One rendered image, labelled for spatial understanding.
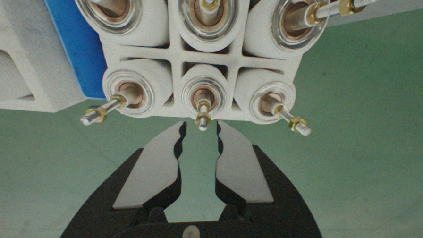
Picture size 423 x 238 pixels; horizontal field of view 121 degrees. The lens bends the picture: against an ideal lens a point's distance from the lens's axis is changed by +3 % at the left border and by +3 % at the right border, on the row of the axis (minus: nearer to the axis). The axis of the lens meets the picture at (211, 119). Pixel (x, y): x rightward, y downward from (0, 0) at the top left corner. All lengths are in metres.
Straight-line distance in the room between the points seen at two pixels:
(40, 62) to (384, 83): 1.05
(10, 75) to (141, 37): 0.30
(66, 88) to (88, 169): 0.53
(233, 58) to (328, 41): 0.39
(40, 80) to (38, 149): 0.57
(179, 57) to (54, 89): 0.31
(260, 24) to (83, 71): 0.43
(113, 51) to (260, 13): 0.26
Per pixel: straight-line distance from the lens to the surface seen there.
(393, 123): 1.02
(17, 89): 0.47
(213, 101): 0.21
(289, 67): 0.32
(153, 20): 0.23
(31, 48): 0.45
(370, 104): 0.84
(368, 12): 0.40
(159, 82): 0.23
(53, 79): 0.46
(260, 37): 0.22
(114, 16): 0.23
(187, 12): 0.20
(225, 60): 0.27
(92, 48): 0.51
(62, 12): 0.48
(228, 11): 0.21
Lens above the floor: 0.45
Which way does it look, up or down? 61 degrees down
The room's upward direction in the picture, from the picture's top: 175 degrees clockwise
